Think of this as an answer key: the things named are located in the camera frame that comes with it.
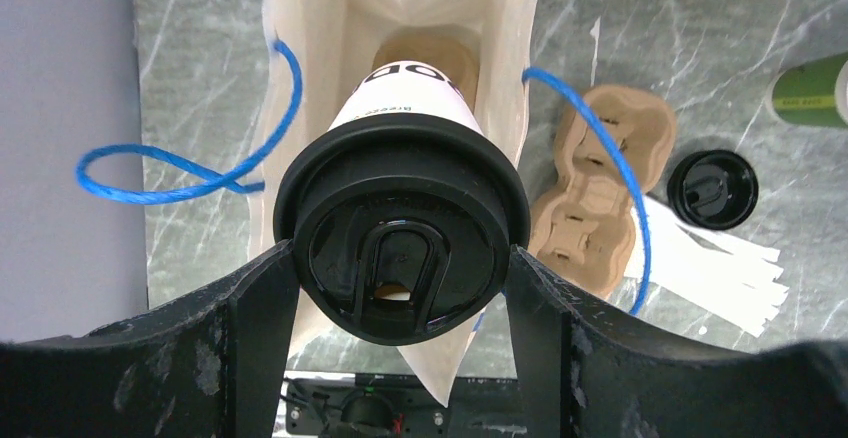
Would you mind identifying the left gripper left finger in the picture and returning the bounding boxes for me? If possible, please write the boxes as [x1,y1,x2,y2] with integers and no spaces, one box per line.
[1,241,300,437]

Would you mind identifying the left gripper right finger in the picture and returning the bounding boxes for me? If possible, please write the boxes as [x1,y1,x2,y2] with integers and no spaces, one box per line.
[506,247,847,437]

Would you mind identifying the white paper cup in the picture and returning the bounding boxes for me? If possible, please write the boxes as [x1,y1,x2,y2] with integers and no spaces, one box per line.
[330,60,482,133]

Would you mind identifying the pile of wrapped straws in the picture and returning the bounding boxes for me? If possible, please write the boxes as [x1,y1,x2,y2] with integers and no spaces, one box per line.
[644,196,789,338]

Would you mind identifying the black cup lid stack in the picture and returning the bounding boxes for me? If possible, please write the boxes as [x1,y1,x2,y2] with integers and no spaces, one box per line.
[666,149,759,231]

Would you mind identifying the green paper cup stack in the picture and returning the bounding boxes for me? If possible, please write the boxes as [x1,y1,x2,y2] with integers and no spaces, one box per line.
[766,52,847,128]

